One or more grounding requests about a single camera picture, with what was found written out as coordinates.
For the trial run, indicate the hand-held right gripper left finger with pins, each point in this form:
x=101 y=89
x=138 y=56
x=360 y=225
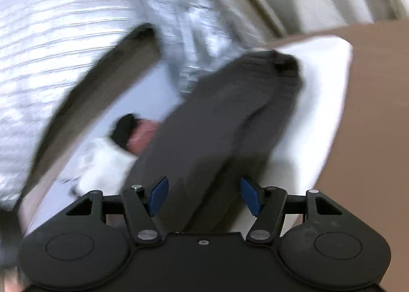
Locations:
x=158 y=197

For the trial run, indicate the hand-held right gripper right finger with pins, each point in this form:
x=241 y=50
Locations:
x=250 y=196

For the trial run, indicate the dark grey knit sweater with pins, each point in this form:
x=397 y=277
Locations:
x=217 y=119

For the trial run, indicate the white printed garment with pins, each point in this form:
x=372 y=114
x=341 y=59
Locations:
x=105 y=160

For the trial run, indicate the small black cloth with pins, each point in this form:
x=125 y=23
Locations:
x=123 y=129

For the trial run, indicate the white folded garment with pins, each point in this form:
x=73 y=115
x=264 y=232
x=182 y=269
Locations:
x=319 y=103

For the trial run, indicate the brown wooden board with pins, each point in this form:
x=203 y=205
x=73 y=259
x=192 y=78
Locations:
x=105 y=71

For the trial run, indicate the quilted silver cover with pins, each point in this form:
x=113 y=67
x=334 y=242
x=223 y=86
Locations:
x=48 y=39

